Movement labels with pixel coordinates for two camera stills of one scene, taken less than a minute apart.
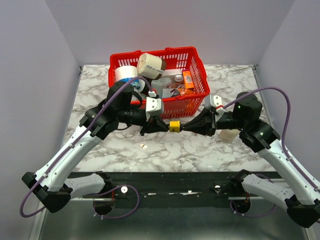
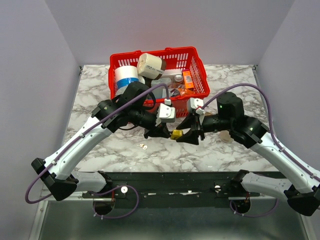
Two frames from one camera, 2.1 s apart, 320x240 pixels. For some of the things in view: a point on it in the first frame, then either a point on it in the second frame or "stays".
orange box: x=188 y=79 stays
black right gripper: x=203 y=125 → x=191 y=121
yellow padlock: x=174 y=126 → x=176 y=133
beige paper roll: x=150 y=66 stays
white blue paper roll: x=123 y=74 stays
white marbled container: x=160 y=85 stays
